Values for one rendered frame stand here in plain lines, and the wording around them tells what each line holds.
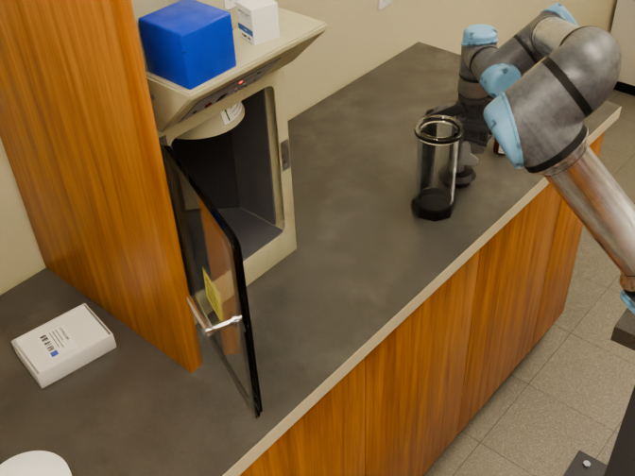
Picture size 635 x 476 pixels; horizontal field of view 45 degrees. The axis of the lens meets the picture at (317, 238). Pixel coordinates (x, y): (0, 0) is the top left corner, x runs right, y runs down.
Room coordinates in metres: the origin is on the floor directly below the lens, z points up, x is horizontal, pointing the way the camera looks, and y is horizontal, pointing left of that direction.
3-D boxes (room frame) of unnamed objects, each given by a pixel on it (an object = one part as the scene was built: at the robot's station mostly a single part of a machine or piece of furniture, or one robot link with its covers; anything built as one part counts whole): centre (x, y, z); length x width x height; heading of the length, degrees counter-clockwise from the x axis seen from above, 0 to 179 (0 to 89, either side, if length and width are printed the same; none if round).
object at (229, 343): (0.96, 0.18, 1.19); 0.30 x 0.01 x 0.40; 26
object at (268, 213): (1.31, 0.25, 1.19); 0.26 x 0.24 x 0.35; 137
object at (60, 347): (1.06, 0.51, 0.96); 0.16 x 0.12 x 0.04; 128
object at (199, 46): (1.11, 0.18, 1.56); 0.10 x 0.10 x 0.09; 47
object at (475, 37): (1.56, -0.37, 1.29); 0.09 x 0.08 x 0.11; 10
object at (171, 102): (1.18, 0.11, 1.46); 0.32 x 0.11 x 0.10; 137
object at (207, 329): (0.88, 0.18, 1.20); 0.10 x 0.05 x 0.03; 26
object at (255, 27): (1.22, 0.08, 1.54); 0.05 x 0.05 x 0.06; 33
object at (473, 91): (1.56, -0.37, 1.21); 0.08 x 0.08 x 0.05
